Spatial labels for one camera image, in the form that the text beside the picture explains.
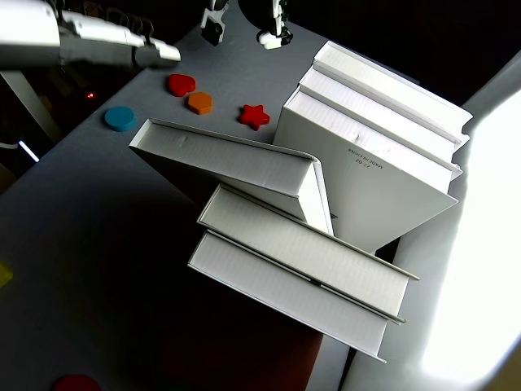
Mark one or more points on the small camera on white bracket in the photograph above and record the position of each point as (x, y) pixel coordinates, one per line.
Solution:
(212, 26)

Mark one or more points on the red star block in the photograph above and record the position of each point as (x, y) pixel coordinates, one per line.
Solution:
(254, 116)

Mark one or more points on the red heart block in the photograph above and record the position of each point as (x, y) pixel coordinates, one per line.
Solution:
(181, 84)

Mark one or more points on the Fashion India photo book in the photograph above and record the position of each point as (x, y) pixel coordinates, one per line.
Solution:
(228, 159)

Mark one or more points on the white Special Issue book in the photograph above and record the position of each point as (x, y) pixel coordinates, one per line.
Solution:
(378, 108)

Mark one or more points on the grey table cloth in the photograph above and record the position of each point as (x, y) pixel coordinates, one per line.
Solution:
(102, 203)

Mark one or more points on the black spine book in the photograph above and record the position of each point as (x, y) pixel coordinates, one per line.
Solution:
(285, 293)

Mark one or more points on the yellow block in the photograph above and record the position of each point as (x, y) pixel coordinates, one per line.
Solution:
(4, 273)

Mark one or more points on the grey spine book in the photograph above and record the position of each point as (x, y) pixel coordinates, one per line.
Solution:
(301, 248)

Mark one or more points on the white frame post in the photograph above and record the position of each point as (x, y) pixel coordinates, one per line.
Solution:
(28, 102)

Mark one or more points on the white plain spine book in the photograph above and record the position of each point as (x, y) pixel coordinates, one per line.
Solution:
(358, 191)

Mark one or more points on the orange hexagon block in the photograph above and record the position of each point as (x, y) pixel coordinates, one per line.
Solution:
(200, 102)

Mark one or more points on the blue disc block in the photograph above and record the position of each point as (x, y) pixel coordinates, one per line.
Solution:
(120, 119)

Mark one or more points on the magenta disc block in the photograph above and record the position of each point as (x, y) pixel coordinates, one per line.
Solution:
(77, 384)

